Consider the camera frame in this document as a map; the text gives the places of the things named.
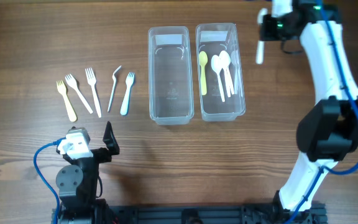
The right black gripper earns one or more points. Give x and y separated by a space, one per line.
270 33

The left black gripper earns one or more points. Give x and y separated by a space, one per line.
105 155

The white small spoon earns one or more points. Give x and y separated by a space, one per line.
260 45

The white ribbed spoon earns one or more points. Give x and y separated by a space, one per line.
216 66

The yellow plastic spoon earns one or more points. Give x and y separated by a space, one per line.
203 59

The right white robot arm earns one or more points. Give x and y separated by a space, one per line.
324 136

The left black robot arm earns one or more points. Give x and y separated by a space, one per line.
78 183

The clear left plastic container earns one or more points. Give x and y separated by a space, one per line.
170 75

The clear plastic container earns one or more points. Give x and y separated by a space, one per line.
213 38
170 75

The clear right plastic container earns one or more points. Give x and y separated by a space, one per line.
213 38

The translucent clear spoon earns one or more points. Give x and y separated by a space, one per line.
235 62

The light blue plastic fork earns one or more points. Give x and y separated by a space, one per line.
125 103

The white long plastic fork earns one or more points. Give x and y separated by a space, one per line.
91 78

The white short plastic fork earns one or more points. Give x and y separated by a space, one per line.
72 82

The yellow plastic fork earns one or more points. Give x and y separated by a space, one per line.
61 87

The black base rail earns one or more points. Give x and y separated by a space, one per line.
239 214

